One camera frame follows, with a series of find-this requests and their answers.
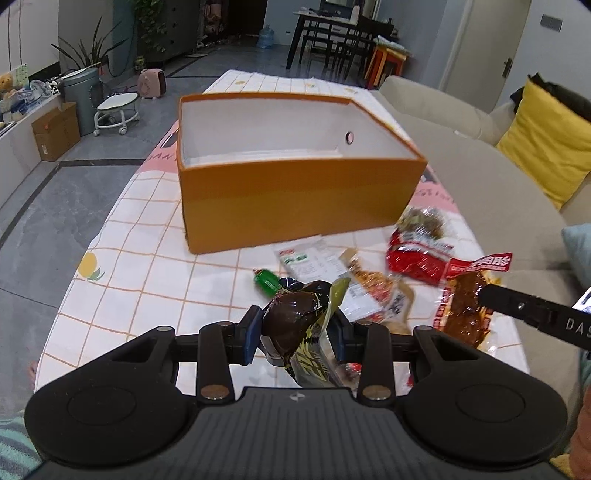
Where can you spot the beige sofa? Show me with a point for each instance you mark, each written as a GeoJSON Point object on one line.
{"type": "Point", "coordinates": [503, 198]}

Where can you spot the potted long-leaf plant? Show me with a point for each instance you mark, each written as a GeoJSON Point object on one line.
{"type": "Point", "coordinates": [90, 53]}

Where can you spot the checkered printed tablecloth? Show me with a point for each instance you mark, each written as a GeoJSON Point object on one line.
{"type": "Point", "coordinates": [147, 258]}

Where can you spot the dark dining table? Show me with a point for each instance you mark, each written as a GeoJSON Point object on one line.
{"type": "Point", "coordinates": [332, 18]}

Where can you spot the dark brown snack packet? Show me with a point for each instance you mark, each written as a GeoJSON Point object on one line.
{"type": "Point", "coordinates": [295, 318]}

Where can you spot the white door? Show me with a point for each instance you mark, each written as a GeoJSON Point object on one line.
{"type": "Point", "coordinates": [480, 50]}

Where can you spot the orange cardboard box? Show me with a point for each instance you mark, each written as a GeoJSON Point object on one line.
{"type": "Point", "coordinates": [295, 203]}

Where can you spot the clear packet of brown snack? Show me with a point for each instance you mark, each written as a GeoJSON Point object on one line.
{"type": "Point", "coordinates": [422, 221]}

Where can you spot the clear packet of orange snack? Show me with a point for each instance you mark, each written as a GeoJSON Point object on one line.
{"type": "Point", "coordinates": [376, 286]}

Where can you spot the dark dining chair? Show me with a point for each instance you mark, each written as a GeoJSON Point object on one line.
{"type": "Point", "coordinates": [321, 44]}
{"type": "Point", "coordinates": [355, 48]}

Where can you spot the red snack packet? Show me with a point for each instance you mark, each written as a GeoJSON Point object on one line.
{"type": "Point", "coordinates": [415, 263]}

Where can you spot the dark cloth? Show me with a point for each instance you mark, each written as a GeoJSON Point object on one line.
{"type": "Point", "coordinates": [561, 94]}

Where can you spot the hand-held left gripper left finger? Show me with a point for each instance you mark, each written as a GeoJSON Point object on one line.
{"type": "Point", "coordinates": [251, 334]}

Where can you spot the striped clothing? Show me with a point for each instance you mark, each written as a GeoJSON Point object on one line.
{"type": "Point", "coordinates": [16, 447]}

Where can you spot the brown cardboard box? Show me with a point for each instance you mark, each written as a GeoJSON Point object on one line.
{"type": "Point", "coordinates": [55, 131]}

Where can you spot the white round wheeled stool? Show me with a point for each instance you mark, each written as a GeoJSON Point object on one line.
{"type": "Point", "coordinates": [117, 108]}

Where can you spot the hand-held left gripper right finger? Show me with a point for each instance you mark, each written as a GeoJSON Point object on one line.
{"type": "Point", "coordinates": [352, 342]}

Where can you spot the white snack packet green label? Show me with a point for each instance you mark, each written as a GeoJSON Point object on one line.
{"type": "Point", "coordinates": [307, 261]}

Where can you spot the yellow cushion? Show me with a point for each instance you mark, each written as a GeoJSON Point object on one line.
{"type": "Point", "coordinates": [547, 143]}

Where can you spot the grey trash can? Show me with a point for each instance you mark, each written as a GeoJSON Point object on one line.
{"type": "Point", "coordinates": [83, 97]}

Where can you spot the light blue cushion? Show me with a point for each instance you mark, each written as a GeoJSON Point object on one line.
{"type": "Point", "coordinates": [579, 251]}

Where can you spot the stuffed toy bear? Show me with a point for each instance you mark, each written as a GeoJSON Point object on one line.
{"type": "Point", "coordinates": [5, 84]}

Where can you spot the green trailing plant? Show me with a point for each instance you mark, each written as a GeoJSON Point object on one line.
{"type": "Point", "coordinates": [147, 23]}

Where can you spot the blue water bottle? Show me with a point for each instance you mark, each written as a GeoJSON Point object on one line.
{"type": "Point", "coordinates": [266, 38]}

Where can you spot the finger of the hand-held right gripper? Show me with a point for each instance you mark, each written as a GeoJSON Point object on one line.
{"type": "Point", "coordinates": [512, 304]}

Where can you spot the dark cabinet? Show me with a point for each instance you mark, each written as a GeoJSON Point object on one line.
{"type": "Point", "coordinates": [178, 30]}

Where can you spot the red-labelled brown jerky packet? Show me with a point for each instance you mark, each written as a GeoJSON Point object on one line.
{"type": "Point", "coordinates": [464, 307]}

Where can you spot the pink small heater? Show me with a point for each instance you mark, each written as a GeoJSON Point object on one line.
{"type": "Point", "coordinates": [152, 83]}

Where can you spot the orange stools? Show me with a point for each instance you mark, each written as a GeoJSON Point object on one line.
{"type": "Point", "coordinates": [385, 64]}

